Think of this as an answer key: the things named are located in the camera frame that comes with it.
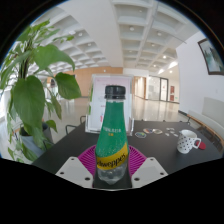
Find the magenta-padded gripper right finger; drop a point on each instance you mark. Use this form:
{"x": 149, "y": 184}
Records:
{"x": 149, "y": 168}

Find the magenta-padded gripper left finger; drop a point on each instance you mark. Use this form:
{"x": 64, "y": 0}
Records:
{"x": 74, "y": 168}

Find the green plastic drink bottle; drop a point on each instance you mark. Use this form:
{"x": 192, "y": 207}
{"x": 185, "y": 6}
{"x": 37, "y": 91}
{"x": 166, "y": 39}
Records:
{"x": 111, "y": 133}

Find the round multicolour sticker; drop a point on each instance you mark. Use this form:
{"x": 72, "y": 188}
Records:
{"x": 140, "y": 134}

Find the round pinkish sticker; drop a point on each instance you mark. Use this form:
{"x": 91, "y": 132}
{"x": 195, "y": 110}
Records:
{"x": 148, "y": 131}

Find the small white sticker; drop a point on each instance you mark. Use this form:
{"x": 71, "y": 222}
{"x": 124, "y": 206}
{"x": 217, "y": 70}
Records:
{"x": 170, "y": 129}

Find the white polka dot mug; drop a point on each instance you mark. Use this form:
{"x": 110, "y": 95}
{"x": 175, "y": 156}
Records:
{"x": 185, "y": 141}

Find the flat round red coaster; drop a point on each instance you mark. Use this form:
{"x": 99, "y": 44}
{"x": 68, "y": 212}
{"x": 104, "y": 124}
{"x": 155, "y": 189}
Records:
{"x": 202, "y": 145}

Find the clear acrylic sign holder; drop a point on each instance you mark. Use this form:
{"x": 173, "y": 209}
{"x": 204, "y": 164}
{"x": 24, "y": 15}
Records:
{"x": 98, "y": 100}

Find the long white bench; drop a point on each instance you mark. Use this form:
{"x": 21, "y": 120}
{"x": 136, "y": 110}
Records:
{"x": 208, "y": 116}

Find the glass entrance door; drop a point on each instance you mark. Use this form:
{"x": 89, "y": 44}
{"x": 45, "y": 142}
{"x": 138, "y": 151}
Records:
{"x": 156, "y": 88}

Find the potted green leafy plant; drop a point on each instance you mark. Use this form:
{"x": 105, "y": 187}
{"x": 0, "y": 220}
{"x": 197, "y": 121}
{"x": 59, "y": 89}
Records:
{"x": 28, "y": 96}

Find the dark framed landscape picture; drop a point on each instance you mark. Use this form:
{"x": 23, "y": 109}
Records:
{"x": 213, "y": 56}

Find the ceiling lights group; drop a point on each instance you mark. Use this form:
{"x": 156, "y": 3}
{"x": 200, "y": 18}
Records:
{"x": 131, "y": 29}

